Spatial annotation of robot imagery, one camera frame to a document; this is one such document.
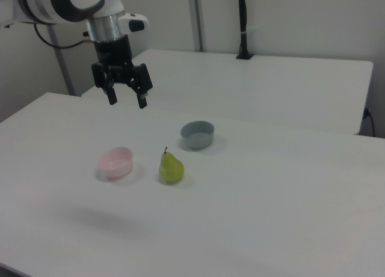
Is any black camera pole with base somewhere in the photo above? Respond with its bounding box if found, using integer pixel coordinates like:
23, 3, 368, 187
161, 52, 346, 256
235, 0, 254, 60

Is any black cable beside table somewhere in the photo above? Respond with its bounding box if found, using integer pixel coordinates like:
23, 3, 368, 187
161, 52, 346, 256
363, 107, 377, 137

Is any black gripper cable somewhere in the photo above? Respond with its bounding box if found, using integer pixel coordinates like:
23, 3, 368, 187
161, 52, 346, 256
34, 23, 97, 49

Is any grey bowl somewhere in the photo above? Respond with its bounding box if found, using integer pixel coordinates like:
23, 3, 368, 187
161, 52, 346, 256
180, 120, 215, 150

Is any aluminium frame post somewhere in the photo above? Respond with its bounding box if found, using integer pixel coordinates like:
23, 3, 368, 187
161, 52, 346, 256
187, 0, 207, 52

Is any green pear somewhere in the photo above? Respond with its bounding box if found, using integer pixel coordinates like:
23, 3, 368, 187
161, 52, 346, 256
158, 146, 185, 184

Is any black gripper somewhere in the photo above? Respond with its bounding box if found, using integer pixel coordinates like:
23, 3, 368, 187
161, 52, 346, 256
91, 36, 154, 110

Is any pink bowl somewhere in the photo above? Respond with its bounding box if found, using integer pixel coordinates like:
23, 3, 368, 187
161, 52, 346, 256
98, 146, 134, 179

